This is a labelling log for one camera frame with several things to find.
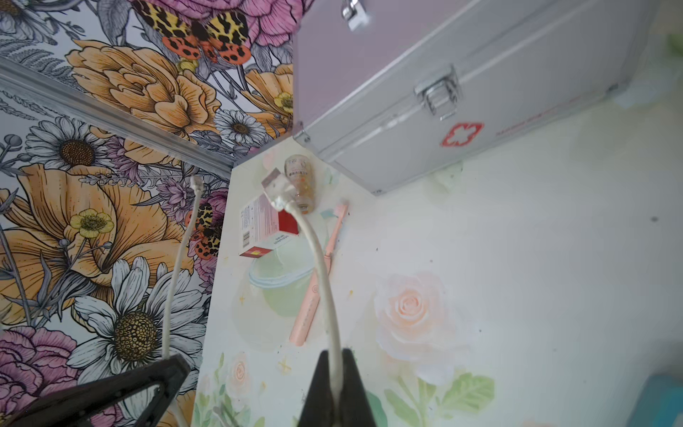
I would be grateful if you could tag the red white medicine box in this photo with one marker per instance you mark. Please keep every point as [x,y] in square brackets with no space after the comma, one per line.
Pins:
[263,229]

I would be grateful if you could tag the small amber bottle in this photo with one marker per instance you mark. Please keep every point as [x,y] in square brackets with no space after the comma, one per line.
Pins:
[299,171]

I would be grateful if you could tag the teal power strip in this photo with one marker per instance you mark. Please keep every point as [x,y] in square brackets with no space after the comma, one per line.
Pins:
[659,403]

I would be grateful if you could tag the pink electric toothbrush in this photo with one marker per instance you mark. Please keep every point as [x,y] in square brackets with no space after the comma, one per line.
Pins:
[311,300]

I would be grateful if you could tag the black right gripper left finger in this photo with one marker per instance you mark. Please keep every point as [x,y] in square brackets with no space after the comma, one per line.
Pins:
[76,406]

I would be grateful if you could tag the silver first aid case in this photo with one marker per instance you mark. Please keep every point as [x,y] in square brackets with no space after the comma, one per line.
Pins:
[388,91]

